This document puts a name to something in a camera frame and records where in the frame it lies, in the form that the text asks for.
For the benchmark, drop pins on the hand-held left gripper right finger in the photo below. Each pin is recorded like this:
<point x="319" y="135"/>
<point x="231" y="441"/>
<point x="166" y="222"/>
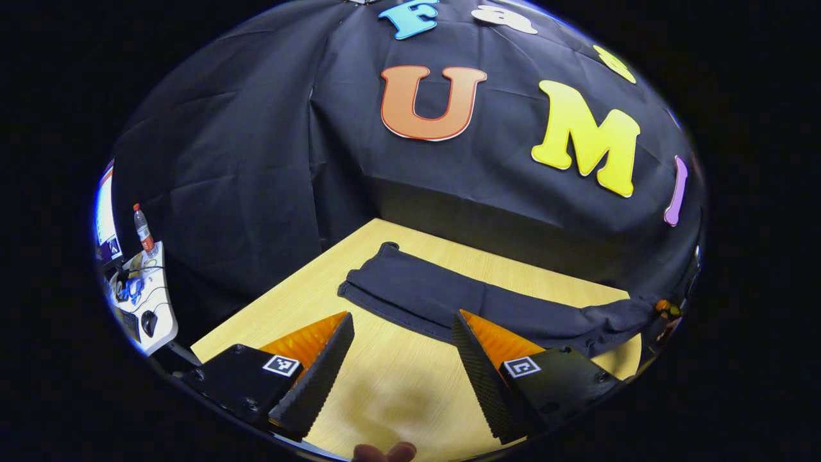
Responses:
<point x="484" y="385"/>

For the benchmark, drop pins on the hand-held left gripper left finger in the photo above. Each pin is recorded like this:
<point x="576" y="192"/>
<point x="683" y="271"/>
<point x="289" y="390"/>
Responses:
<point x="317" y="385"/>

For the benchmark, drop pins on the computer monitor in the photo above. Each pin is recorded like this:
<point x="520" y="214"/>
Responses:
<point x="106" y="218"/>

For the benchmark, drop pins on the black backdrop cloth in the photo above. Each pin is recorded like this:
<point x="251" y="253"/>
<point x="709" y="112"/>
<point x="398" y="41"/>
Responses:
<point x="256" y="160"/>

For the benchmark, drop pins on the black computer mouse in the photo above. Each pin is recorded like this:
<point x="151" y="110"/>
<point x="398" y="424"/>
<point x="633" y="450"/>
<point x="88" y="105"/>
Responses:
<point x="149" y="323"/>

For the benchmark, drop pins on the clear bottle with red label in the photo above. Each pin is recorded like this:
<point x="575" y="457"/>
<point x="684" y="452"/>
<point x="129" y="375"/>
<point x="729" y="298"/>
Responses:
<point x="143" y="231"/>

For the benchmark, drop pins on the white side desk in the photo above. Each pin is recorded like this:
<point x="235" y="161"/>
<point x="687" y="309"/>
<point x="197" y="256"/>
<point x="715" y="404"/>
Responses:
<point x="161" y="301"/>

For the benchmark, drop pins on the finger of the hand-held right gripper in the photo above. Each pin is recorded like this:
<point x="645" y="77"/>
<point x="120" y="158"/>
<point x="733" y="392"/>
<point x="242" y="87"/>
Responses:
<point x="664" y="307"/>

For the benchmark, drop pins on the black jeans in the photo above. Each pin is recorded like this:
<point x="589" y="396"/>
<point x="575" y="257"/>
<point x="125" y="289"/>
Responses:
<point x="436" y="292"/>

